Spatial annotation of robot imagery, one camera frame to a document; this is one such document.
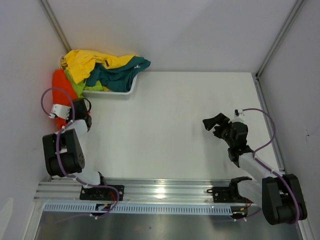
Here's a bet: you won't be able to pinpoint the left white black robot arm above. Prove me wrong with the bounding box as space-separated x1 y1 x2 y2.
42 98 109 200

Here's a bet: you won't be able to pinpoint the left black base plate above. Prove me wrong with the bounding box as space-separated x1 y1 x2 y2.
79 187 117 202

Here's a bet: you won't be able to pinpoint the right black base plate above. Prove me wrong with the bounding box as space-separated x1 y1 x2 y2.
206 186 250 204

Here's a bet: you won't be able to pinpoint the purple cable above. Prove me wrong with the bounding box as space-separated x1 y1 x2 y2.
40 87 120 221
241 107 303 223

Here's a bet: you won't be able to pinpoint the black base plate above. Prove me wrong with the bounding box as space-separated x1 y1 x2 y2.
79 187 117 202
206 186 250 204

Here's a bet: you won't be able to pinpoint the white plastic bin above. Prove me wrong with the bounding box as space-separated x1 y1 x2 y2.
82 75 138 100

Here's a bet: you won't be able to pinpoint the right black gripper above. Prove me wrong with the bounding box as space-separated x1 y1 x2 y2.
202 113 235 148

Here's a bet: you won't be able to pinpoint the aluminium mounting rail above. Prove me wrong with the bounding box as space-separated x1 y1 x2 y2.
33 177 230 205

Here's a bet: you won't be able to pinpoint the lime green shorts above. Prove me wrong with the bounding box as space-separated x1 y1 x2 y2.
64 69 105 98

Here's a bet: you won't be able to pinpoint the yellow shorts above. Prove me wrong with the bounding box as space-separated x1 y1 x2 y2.
60 49 136 84

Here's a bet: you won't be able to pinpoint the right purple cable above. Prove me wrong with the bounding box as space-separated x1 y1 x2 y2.
241 107 303 223

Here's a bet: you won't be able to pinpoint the orange shorts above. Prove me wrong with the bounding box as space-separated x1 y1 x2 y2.
51 68 79 130

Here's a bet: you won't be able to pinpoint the white slotted cable duct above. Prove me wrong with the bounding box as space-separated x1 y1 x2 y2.
43 202 249 216

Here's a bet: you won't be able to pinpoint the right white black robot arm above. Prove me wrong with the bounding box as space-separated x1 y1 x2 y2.
202 110 308 225

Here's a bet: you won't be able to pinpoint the teal shorts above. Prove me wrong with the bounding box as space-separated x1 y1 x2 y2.
85 56 151 93

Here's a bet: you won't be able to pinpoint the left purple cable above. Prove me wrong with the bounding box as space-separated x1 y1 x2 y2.
40 87 120 221

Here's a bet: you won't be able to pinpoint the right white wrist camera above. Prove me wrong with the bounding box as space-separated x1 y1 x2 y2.
232 109 245 124

